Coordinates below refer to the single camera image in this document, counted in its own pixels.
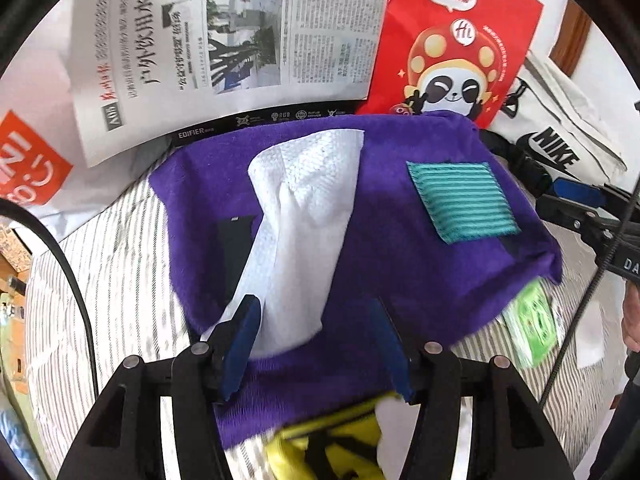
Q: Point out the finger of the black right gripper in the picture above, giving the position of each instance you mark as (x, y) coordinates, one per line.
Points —
(561, 212)

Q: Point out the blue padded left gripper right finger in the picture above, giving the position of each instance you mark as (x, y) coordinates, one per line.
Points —
(399, 349)

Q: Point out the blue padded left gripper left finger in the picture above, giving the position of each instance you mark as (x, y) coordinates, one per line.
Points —
(232, 343)

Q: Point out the teal ribbed cloth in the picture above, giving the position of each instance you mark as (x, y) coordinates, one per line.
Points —
(464, 200)

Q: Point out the white tissue sheet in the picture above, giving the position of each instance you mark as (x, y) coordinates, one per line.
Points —
(306, 188)

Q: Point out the person's hand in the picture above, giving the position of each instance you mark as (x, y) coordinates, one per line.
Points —
(631, 317)

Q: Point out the white Nike waist bag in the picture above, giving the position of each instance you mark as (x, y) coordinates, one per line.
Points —
(547, 116)

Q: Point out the small white paper piece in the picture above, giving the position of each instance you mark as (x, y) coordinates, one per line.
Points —
(589, 337)

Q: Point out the yellow and white glove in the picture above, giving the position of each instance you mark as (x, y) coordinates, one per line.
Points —
(340, 445)

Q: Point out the green tissue pack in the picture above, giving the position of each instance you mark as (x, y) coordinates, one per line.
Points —
(531, 325)

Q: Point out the red panda paper bag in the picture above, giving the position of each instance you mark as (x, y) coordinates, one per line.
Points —
(456, 55)

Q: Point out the black Edifier box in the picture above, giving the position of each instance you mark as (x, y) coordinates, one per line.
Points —
(264, 116)

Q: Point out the white Miniso shopping bag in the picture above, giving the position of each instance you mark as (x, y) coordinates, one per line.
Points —
(43, 167)

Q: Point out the folded newspaper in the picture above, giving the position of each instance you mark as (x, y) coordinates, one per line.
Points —
(140, 69)

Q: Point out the purple towel with black straps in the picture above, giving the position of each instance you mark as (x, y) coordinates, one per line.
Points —
(391, 251)

